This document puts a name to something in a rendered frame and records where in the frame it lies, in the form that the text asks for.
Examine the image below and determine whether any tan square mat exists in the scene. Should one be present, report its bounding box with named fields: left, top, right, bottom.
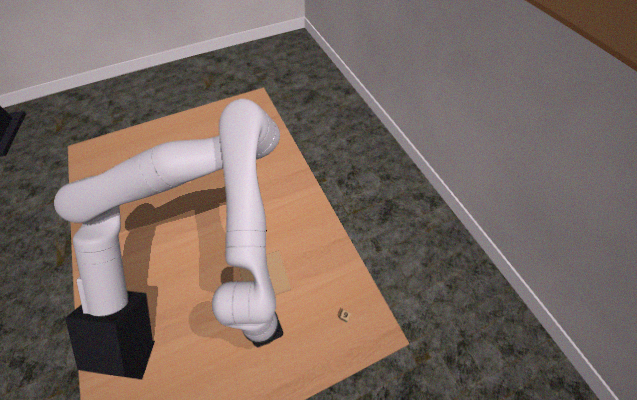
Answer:
left=239, top=251, right=291, bottom=295

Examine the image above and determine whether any beige letter block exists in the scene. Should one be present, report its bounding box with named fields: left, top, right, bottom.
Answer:
left=340, top=310, right=351, bottom=322

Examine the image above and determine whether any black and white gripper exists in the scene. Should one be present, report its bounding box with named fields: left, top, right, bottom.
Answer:
left=242, top=312, right=283, bottom=347

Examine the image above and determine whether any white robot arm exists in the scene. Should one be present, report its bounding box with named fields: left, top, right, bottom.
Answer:
left=54, top=99, right=280, bottom=336

